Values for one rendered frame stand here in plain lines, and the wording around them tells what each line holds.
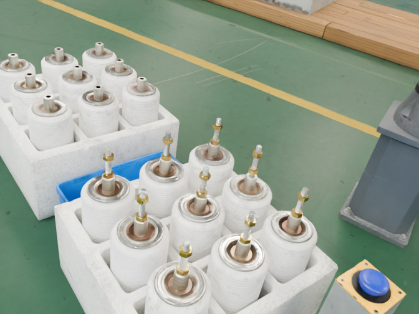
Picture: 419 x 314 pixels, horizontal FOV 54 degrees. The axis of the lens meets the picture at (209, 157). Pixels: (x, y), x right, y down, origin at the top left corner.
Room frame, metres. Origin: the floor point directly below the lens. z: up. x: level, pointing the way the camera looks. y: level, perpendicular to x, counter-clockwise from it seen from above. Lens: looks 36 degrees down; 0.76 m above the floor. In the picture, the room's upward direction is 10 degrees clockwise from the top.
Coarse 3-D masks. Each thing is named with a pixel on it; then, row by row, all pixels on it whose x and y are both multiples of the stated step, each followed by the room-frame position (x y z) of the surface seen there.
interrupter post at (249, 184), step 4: (248, 176) 0.62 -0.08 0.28; (256, 176) 0.62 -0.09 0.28; (248, 180) 0.61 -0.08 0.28; (252, 180) 0.61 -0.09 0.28; (256, 180) 0.62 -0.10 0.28; (244, 184) 0.62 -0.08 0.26; (248, 184) 0.61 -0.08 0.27; (252, 184) 0.61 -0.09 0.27; (244, 188) 0.62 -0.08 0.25; (248, 188) 0.61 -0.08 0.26; (252, 188) 0.61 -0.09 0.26
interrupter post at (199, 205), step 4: (196, 196) 0.54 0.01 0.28; (196, 200) 0.54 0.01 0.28; (200, 200) 0.53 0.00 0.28; (204, 200) 0.54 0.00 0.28; (196, 204) 0.54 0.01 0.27; (200, 204) 0.53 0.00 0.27; (204, 204) 0.54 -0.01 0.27; (196, 208) 0.53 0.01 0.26; (200, 208) 0.53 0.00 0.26; (204, 208) 0.54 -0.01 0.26
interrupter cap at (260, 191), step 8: (240, 176) 0.65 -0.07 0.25; (232, 184) 0.62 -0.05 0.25; (240, 184) 0.63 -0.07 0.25; (256, 184) 0.64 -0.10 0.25; (264, 184) 0.64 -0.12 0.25; (232, 192) 0.60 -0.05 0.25; (240, 192) 0.60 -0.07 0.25; (248, 192) 0.61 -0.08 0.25; (256, 192) 0.61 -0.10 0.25; (264, 192) 0.62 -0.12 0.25; (248, 200) 0.59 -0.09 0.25; (256, 200) 0.59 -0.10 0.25
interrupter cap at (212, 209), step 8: (184, 200) 0.55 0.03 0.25; (192, 200) 0.56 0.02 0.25; (208, 200) 0.57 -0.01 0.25; (216, 200) 0.57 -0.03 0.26; (184, 208) 0.53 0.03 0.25; (192, 208) 0.54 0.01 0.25; (208, 208) 0.55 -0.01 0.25; (216, 208) 0.55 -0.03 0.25; (184, 216) 0.52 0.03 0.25; (192, 216) 0.52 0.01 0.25; (200, 216) 0.52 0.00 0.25; (208, 216) 0.52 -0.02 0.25; (216, 216) 0.53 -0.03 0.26
